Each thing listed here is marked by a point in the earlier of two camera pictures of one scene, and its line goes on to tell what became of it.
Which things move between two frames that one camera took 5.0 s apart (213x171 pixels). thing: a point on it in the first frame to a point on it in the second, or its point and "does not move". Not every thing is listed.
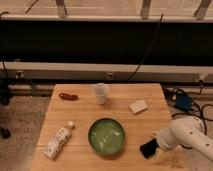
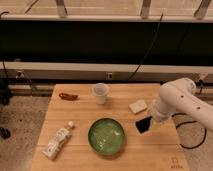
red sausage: [68, 96] does not move
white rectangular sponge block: [138, 106] does not move
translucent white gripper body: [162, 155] to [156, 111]
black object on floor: [5, 132] does not move
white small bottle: [57, 142] does not move
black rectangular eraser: [148, 149] to [143, 124]
